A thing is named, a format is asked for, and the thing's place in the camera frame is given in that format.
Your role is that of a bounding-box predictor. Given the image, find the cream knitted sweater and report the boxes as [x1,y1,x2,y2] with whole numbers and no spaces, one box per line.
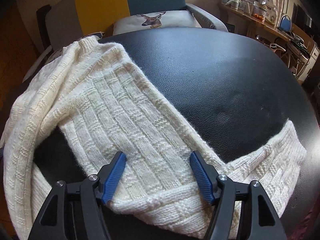
[1,36,306,239]

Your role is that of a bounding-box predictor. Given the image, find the blue folding chair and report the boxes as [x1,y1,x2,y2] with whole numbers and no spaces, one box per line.
[278,14,292,32]

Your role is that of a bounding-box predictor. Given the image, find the black leather ottoman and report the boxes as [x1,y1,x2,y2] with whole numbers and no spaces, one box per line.
[33,28,319,239]

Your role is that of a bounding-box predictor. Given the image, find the geometric print pillow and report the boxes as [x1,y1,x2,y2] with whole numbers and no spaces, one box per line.
[22,45,64,82]

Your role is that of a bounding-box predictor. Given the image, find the wooden side table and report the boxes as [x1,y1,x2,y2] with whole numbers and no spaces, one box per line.
[218,4,319,84]

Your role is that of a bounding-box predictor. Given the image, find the jars on table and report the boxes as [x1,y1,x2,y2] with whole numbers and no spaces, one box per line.
[221,0,277,25]

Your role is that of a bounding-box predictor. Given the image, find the deer print pillow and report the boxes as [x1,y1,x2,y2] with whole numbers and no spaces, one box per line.
[113,10,201,35]

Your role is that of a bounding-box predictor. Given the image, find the black monitor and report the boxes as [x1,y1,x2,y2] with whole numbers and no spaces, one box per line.
[292,3,313,35]

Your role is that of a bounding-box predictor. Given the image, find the grey yellow blue sofa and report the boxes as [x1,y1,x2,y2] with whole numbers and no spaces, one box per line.
[16,0,230,53]

